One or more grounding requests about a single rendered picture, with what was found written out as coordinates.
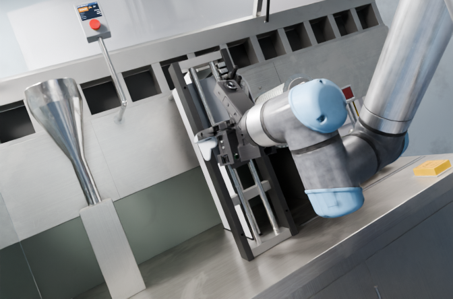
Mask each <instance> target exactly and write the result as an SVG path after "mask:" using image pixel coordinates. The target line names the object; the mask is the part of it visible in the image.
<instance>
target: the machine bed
mask: <svg viewBox="0 0 453 299"><path fill-rule="evenodd" d="M418 157H420V156H408V157H399V159H397V160H396V161H395V162H393V163H391V164H389V165H387V166H385V167H384V168H382V171H380V172H377V173H375V174H374V175H373V176H372V177H371V178H369V179H367V180H366V181H365V182H363V183H362V184H361V185H360V187H362V188H363V189H364V188H365V187H367V186H369V185H371V184H372V183H374V182H376V181H377V180H379V179H381V178H383V177H385V176H387V175H388V174H390V173H392V172H394V171H395V170H397V169H399V168H401V167H403V166H404V165H406V164H408V163H409V162H412V161H413V160H415V159H417V158H418ZM428 160H449V161H450V163H451V165H453V154H435V155H426V156H425V157H424V158H421V159H420V160H418V161H416V162H415V163H413V164H411V165H410V166H407V167H406V168H404V169H402V170H401V171H399V172H397V173H396V174H393V175H392V176H390V177H388V178H387V179H385V180H383V181H382V182H379V183H378V184H376V185H374V186H373V187H371V188H369V189H367V190H366V191H364V192H363V196H364V198H365V200H364V204H363V206H362V207H361V208H359V209H358V210H357V211H354V212H353V213H350V214H348V215H344V216H341V217H337V218H323V217H321V216H320V217H318V218H316V219H315V220H313V221H311V222H310V223H308V224H306V225H304V226H299V224H302V223H303V222H305V221H307V220H309V219H310V218H312V217H314V216H315V215H317V213H316V212H315V210H314V208H313V206H312V204H311V201H310V200H308V199H295V198H288V197H285V200H286V204H287V205H288V208H289V211H290V213H291V215H292V218H293V221H294V223H295V226H296V228H297V231H298V234H296V235H294V236H291V237H289V238H287V239H286V240H283V241H282V242H280V243H278V244H277V245H275V246H273V247H272V248H269V249H268V250H266V251H264V252H263V253H261V254H259V255H258V256H256V257H254V258H255V259H253V260H251V261H250V262H249V261H247V260H245V259H243V258H241V255H240V253H239V250H238V248H237V245H236V242H235V239H234V238H233V234H232V232H229V231H228V230H225V229H223V228H224V224H223V223H220V224H218V225H216V226H214V227H212V228H210V229H208V230H206V231H204V232H202V233H200V234H198V235H197V236H194V237H193V238H190V239H189V240H186V241H185V242H182V243H181V244H178V245H177V246H174V247H173V248H170V249H169V250H167V251H165V252H163V253H161V254H159V255H156V256H155V257H152V258H151V259H148V260H147V261H145V262H143V263H141V264H139V265H138V267H139V270H140V273H141V275H142V278H143V280H144V283H145V285H146V289H145V290H142V291H141V292H138V293H137V294H135V295H133V296H131V297H129V298H128V299H285V298H286V297H287V296H290V295H291V294H292V293H294V292H296V291H297V290H298V289H300V288H302V287H303V286H304V285H306V284H308V283H309V282H311V281H312V280H314V279H315V278H317V277H318V276H320V275H321V274H323V273H324V272H326V271H327V270H329V269H330V268H332V267H333V266H335V265H337V264H338V263H340V262H341V261H343V260H344V259H346V258H347V257H349V256H350V255H352V254H353V253H355V252H357V251H358V250H359V249H361V248H363V247H364V246H365V245H367V244H369V243H370V242H371V241H373V240H375V239H376V238H378V237H379V236H381V235H382V234H384V233H385V232H387V231H388V230H390V229H391V228H393V227H395V226H396V225H397V224H399V223H401V222H402V221H404V220H405V219H407V218H408V217H410V216H411V215H413V214H414V213H416V212H417V211H419V210H420V209H422V208H424V207H425V206H426V205H428V204H430V203H431V202H432V201H434V200H436V199H437V198H438V197H440V196H442V195H443V194H445V193H447V192H448V191H449V190H451V189H453V168H452V169H450V170H449V171H447V172H445V173H443V174H442V175H440V176H439V177H412V176H413V175H415V173H414V172H413V169H414V168H416V167H417V166H419V165H421V164H422V163H424V162H426V161H428ZM251 210H252V212H253V215H254V218H255V220H256V223H257V225H258V228H259V230H260V234H259V235H260V238H262V237H264V236H265V235H267V234H269V233H271V232H273V228H272V225H271V223H270V220H269V218H268V215H267V213H266V210H265V207H264V204H263V203H262V202H261V203H259V204H257V205H255V206H253V207H252V208H251ZM72 299H112V297H111V294H110V292H109V289H108V287H107V284H106V282H103V283H101V284H99V285H97V286H95V287H93V288H91V289H90V290H88V291H86V292H84V293H82V294H80V295H78V296H76V297H74V298H72Z"/></svg>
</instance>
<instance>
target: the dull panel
mask: <svg viewBox="0 0 453 299"><path fill-rule="evenodd" d="M236 171H237V174H238V176H239V179H240V181H241V184H242V187H243V190H245V189H248V188H249V187H252V186H254V185H255V182H254V179H253V177H252V175H251V172H250V169H249V166H248V164H244V165H242V166H240V167H238V168H236ZM113 203H114V206H115V209H116V211H117V214H118V216H119V219H120V221H121V224H122V226H123V229H124V231H125V235H126V237H127V239H128V242H129V245H130V247H131V250H132V252H133V255H134V257H135V260H136V263H137V264H138V265H139V264H141V263H143V262H145V261H147V260H148V259H151V258H152V257H155V256H156V255H159V254H161V253H163V252H165V251H167V250H169V249H170V248H173V247H174V246H177V245H178V244H181V243H182V242H185V241H186V240H189V239H190V238H193V237H194V236H197V235H198V234H200V233H202V232H204V231H206V230H208V229H210V228H212V227H214V226H216V225H218V224H220V223H222V220H221V217H220V214H219V212H218V209H217V207H216V204H215V202H214V199H213V196H212V194H211V192H210V188H209V186H208V183H207V181H206V178H205V176H204V173H203V171H202V168H201V166H197V167H195V168H192V169H191V170H188V171H186V172H183V173H181V174H178V175H176V176H174V177H171V178H169V179H166V180H164V181H162V182H159V183H157V184H155V185H152V186H150V187H148V188H145V189H143V190H141V191H138V192H136V193H133V194H131V195H128V196H126V197H124V198H122V199H119V200H117V201H114V202H113ZM20 243H21V246H22V248H23V251H24V254H25V256H26V259H27V261H28V264H29V266H30V269H31V272H32V274H33V276H34V279H35V282H36V285H37V287H38V290H39V292H40V295H41V297H42V299H72V298H74V297H76V296H78V295H80V294H82V293H84V292H86V291H88V290H90V289H91V288H93V287H95V286H97V285H99V284H101V283H103V282H105V280H104V276H103V274H102V271H101V269H100V266H99V264H98V261H97V259H96V256H95V254H94V251H93V248H92V245H91V244H90V240H89V238H88V235H87V233H86V230H85V227H84V225H83V223H82V219H81V217H80V216H79V217H76V218H74V219H72V220H69V221H67V222H64V223H62V224H59V225H58V226H55V227H53V228H50V229H48V230H45V231H43V232H41V233H38V234H35V235H33V236H31V237H29V238H26V239H24V240H21V241H20Z"/></svg>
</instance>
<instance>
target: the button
mask: <svg viewBox="0 0 453 299"><path fill-rule="evenodd" d="M449 167H451V163H450V161H449V160H428V161H426V162H424V163H422V164H421V165H419V166H417V167H416V168H414V169H413V172H414V173H415V176H437V175H438V174H440V173H441V172H443V171H445V170H446V169H448V168H449Z"/></svg>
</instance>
